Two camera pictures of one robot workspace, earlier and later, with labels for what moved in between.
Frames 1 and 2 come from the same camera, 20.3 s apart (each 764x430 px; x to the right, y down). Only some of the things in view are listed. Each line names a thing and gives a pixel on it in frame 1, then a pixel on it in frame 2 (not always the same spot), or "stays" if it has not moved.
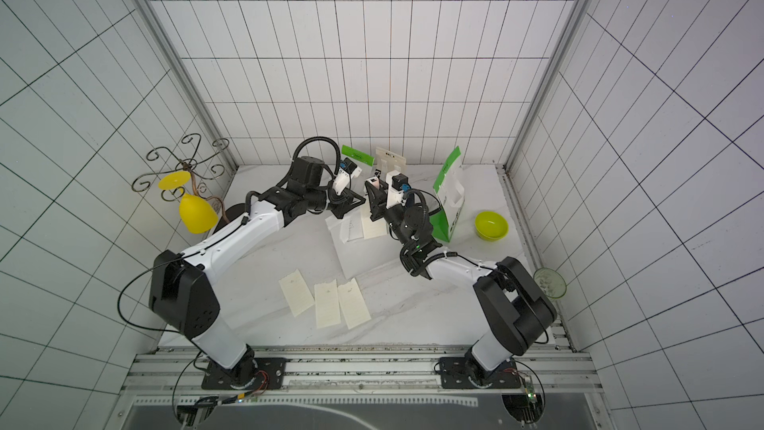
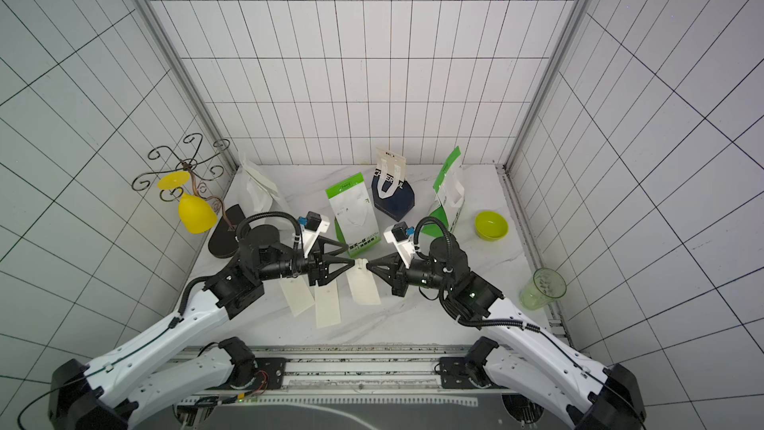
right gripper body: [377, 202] -> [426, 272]
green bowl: [490, 226] stays
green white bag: [449, 187] stays
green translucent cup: [551, 281] stays
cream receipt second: [326, 305] stays
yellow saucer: [174, 180] stays
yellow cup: [197, 215] stays
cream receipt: [296, 294] stays
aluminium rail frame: [172, 375] stays
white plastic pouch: [353, 253] -> [253, 193]
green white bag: [357, 155] -> [353, 215]
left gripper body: [337, 204] -> [296, 266]
